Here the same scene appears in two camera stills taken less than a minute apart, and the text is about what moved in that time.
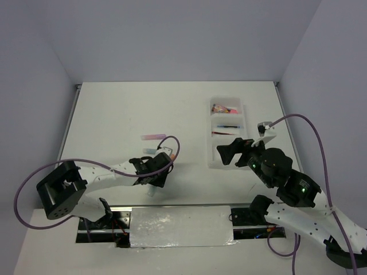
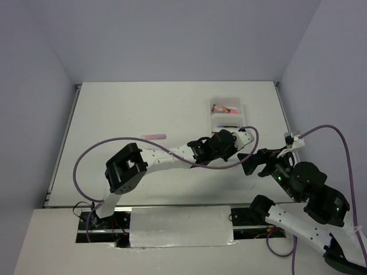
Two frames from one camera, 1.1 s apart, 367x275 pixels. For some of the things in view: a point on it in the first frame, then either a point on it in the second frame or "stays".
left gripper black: x=160 y=181 to x=233 y=150
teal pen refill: x=228 y=126 stays
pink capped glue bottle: x=218 y=109 stays
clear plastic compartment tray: x=227 y=123 stays
